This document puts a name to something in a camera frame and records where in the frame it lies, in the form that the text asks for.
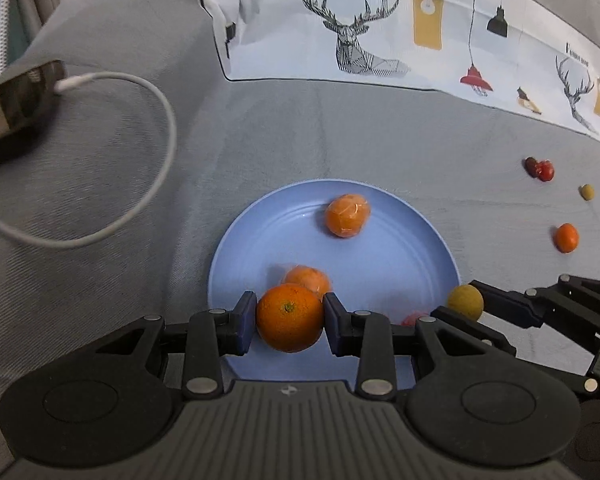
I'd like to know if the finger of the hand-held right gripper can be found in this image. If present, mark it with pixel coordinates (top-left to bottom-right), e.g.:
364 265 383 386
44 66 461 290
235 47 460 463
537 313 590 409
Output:
472 275 600 341
430 305 600 396

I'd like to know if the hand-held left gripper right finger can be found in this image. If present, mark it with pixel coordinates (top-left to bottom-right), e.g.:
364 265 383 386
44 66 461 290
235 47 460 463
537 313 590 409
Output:
322 292 496 402

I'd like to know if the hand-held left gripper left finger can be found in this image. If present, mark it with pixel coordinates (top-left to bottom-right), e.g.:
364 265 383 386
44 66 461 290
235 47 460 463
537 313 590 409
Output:
87 290 258 397

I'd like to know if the bare orange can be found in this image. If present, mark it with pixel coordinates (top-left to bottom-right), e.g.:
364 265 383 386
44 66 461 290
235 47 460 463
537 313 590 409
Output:
553 223 580 254
256 283 326 353

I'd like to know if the plastic orange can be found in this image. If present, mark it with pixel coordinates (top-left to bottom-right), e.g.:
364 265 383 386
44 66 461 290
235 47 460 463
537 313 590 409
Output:
280 265 333 302
325 194 372 239

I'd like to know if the blue plate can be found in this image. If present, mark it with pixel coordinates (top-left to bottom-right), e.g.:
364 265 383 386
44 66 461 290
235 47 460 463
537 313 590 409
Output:
207 178 462 391

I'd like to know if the grey bed sheet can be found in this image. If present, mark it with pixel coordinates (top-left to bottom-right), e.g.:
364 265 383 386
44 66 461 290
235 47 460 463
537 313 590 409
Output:
0 0 600 480

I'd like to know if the deer print grey duvet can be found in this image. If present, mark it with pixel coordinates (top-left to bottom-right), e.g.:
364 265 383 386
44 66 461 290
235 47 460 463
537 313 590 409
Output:
87 0 600 153

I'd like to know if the black smartphone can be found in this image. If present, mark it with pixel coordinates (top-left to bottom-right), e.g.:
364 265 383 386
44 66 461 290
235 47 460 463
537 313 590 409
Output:
0 60 67 151

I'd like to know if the white charging cable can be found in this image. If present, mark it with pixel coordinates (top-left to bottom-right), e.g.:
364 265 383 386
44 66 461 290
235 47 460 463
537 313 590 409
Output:
0 72 177 248

